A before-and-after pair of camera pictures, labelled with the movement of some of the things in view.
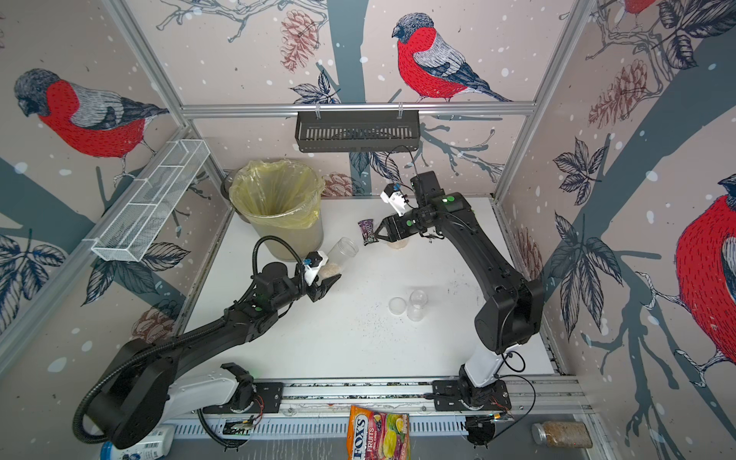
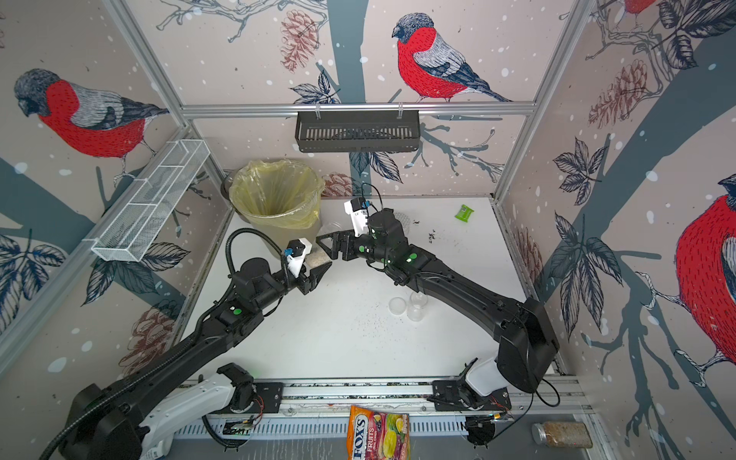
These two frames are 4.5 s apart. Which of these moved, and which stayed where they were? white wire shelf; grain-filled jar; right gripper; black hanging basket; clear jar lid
Moved: right gripper
Stayed: clear jar lid; white wire shelf; grain-filled jar; black hanging basket
